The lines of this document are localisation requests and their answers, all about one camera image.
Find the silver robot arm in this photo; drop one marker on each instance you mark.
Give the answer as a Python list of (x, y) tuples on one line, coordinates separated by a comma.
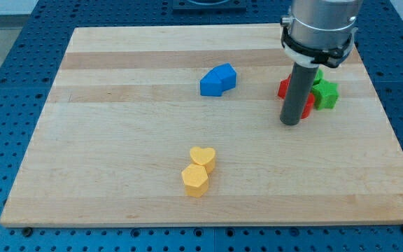
[(321, 24)]

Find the blue cube block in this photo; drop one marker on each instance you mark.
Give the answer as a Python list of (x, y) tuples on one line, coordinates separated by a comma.
[(227, 75)]

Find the yellow heart block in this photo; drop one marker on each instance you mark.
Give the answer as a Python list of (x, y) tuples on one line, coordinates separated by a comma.
[(205, 157)]

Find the blue slanted block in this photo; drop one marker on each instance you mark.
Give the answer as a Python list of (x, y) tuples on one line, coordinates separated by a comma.
[(211, 85)]

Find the yellow pentagon block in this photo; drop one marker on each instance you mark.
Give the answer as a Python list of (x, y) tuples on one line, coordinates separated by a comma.
[(195, 180)]

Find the wooden board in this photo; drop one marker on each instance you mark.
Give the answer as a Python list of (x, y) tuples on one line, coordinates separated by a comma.
[(125, 109)]

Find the red block left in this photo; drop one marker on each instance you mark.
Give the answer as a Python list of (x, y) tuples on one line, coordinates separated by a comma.
[(283, 87)]

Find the red cylinder block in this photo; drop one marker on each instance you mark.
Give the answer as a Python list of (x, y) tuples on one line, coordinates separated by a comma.
[(308, 106)]

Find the green star block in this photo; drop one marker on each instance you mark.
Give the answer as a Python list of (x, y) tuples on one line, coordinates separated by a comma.
[(326, 94)]

